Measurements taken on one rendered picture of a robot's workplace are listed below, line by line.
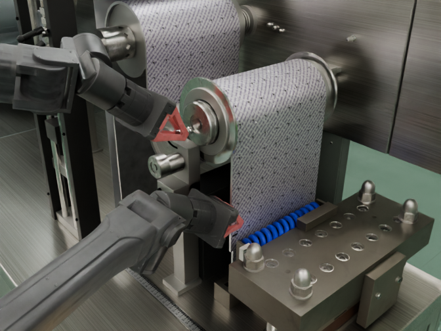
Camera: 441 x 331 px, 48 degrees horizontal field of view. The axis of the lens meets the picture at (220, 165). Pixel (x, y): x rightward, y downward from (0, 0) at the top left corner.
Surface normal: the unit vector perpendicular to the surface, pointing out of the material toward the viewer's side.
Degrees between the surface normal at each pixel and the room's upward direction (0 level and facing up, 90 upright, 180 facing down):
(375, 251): 0
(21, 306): 21
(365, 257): 0
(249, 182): 90
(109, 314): 0
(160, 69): 92
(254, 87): 32
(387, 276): 90
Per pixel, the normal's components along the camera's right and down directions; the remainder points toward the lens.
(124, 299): 0.01, -0.89
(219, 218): -0.65, -0.19
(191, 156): 0.66, 0.35
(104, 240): 0.36, -0.78
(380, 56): -0.76, 0.29
